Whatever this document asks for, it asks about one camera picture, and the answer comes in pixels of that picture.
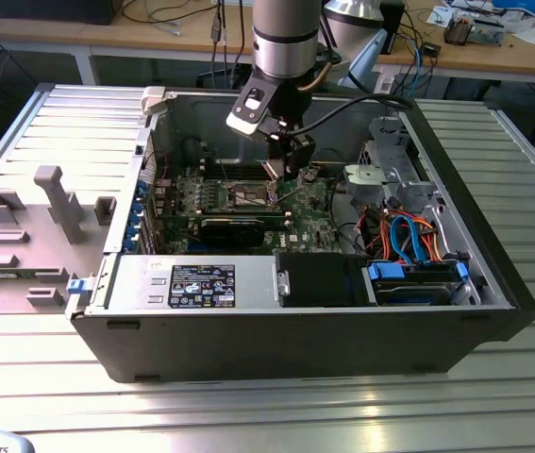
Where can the silver green CPU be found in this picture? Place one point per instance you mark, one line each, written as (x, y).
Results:
(274, 170)

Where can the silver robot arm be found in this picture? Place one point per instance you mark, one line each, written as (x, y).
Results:
(286, 47)

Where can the CPU socket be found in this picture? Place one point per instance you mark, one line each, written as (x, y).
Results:
(248, 193)

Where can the CPU cooler heatsink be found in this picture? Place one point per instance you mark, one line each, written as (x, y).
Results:
(458, 30)

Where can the silver drive cage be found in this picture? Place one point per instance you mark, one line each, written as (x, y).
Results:
(363, 181)

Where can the green motherboard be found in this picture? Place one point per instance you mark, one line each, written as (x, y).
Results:
(309, 226)

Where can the tall black box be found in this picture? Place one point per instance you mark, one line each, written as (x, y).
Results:
(392, 23)

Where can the black power connector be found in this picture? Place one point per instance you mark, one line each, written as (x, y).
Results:
(392, 202)

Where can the black graphics card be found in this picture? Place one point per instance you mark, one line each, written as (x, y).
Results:
(231, 231)

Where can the grey case release latch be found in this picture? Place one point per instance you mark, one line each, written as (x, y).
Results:
(154, 99)

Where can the small black adapter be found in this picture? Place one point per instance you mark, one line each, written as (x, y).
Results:
(431, 49)

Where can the blue card retainer clip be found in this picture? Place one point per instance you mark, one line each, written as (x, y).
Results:
(143, 188)
(137, 210)
(130, 234)

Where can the black plastic shroud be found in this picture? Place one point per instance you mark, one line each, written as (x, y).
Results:
(319, 280)

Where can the wooden desk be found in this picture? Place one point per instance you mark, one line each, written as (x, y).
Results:
(36, 35)
(484, 59)

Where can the grey metal device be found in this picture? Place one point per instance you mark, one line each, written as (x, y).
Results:
(489, 30)

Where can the hard disk with blue carrier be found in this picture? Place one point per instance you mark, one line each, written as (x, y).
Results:
(413, 289)

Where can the black PC case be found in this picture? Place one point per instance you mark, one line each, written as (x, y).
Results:
(295, 344)

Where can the silver power supply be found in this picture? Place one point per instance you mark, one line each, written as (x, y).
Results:
(135, 283)

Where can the blue box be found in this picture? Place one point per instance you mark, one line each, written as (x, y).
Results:
(522, 5)

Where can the grey parts rack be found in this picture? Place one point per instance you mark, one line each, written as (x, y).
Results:
(83, 264)

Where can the black computer box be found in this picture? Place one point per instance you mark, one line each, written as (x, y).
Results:
(45, 11)

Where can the blue case latch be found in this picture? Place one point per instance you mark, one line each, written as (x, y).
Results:
(76, 286)

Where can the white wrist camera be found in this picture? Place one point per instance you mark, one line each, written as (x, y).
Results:
(243, 123)

